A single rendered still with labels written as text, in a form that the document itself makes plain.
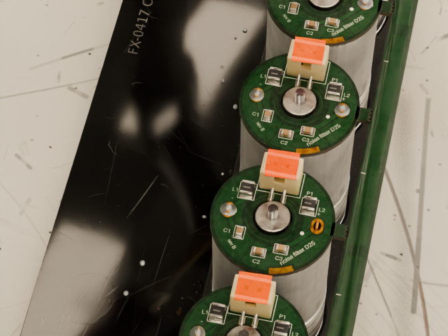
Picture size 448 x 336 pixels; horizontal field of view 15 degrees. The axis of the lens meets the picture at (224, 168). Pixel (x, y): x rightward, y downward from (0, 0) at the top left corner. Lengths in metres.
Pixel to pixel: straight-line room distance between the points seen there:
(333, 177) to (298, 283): 0.03
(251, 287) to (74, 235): 0.08
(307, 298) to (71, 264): 0.07
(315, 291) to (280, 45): 0.06
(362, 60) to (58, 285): 0.09
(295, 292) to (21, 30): 0.13
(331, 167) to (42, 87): 0.10
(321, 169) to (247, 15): 0.08
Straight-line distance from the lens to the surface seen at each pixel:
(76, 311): 0.39
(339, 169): 0.36
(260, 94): 0.35
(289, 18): 0.37
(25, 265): 0.41
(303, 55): 0.35
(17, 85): 0.43
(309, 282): 0.34
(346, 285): 0.33
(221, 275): 0.35
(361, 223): 0.34
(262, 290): 0.32
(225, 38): 0.42
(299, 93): 0.35
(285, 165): 0.34
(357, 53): 0.37
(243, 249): 0.34
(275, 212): 0.34
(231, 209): 0.34
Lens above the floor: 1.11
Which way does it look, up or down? 59 degrees down
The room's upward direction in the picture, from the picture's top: straight up
